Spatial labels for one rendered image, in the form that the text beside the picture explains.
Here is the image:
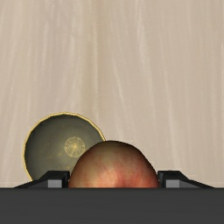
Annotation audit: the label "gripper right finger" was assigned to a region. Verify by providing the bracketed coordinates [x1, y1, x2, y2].
[157, 170, 215, 189]

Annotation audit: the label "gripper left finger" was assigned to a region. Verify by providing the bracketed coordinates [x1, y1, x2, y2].
[13, 170, 71, 189]

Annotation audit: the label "red apple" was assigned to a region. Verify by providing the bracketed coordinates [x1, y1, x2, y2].
[67, 140, 160, 189]

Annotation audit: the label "dark bowl with gold rim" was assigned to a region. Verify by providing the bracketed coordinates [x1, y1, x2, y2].
[23, 111, 107, 182]

